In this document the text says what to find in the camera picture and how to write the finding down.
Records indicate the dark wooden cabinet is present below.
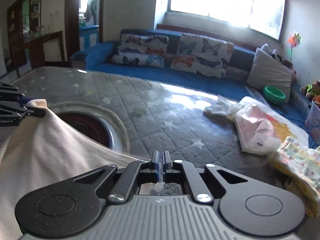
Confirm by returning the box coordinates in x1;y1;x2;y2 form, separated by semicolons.
7;0;65;78

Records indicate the colourful pinwheel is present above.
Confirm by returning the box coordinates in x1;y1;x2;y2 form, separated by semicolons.
287;30;302;68

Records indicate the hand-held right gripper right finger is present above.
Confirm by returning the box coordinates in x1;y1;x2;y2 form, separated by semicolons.
162;150;252;204

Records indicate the teddy bear in green vest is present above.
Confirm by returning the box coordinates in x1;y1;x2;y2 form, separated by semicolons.
301;80;320;100

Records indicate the black and white plush toy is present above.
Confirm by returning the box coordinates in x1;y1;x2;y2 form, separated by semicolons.
260;43;288;66

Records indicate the white plastic bag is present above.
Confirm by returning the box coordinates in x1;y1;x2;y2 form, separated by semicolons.
204;96;241;120

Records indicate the round black induction cooker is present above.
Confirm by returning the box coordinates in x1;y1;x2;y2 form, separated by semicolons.
47;102;130;153

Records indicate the plain grey cushion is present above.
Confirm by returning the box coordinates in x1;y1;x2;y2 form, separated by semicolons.
246;47;293;103

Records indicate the clear plastic storage box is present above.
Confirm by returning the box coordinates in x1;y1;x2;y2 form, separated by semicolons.
304;102;320;141

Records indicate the long butterfly print cushion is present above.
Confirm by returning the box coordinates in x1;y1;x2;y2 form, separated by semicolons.
110;34;170;68

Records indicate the square butterfly print cushion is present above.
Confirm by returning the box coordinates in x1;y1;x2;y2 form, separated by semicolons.
170;35;235;79

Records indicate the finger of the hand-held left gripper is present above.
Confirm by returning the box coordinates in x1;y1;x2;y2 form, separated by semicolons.
0;81;32;107
0;106;47;118

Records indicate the pink garment in clear bag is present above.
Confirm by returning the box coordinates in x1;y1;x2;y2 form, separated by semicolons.
235;96;310;155

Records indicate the yellow floral blanket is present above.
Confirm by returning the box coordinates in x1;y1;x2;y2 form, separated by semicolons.
271;136;320;218

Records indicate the dark wooden door frame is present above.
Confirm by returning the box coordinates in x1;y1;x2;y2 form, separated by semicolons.
65;0;106;68

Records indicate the green plastic bowl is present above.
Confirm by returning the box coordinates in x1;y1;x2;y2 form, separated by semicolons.
263;85;287;105

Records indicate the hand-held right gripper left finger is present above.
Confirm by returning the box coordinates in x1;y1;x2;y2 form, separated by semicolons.
71;150;160;204

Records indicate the cream sweatshirt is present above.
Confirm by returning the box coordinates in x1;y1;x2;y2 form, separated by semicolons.
0;99;152;240

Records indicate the blue sofa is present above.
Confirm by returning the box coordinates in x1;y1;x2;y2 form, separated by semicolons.
70;29;320;150

